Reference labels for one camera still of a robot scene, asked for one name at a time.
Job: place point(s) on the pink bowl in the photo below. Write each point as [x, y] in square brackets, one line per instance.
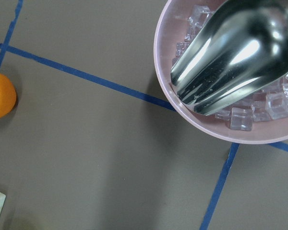
[170, 28]

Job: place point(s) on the orange fruit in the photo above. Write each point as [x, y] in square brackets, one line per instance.
[7, 95]

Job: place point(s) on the clear plastic ice cubes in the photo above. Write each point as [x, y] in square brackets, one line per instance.
[266, 107]

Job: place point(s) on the metal ice scoop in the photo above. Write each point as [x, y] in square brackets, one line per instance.
[235, 55]

